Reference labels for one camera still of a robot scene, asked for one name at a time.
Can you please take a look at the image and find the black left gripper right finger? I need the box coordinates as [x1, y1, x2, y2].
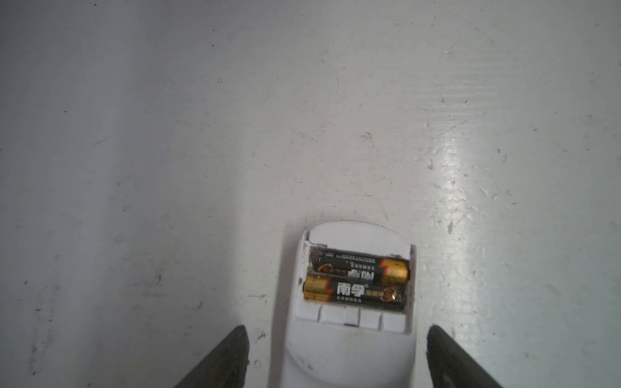
[426, 325, 501, 388]

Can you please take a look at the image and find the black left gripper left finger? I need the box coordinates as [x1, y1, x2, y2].
[175, 325, 250, 388]

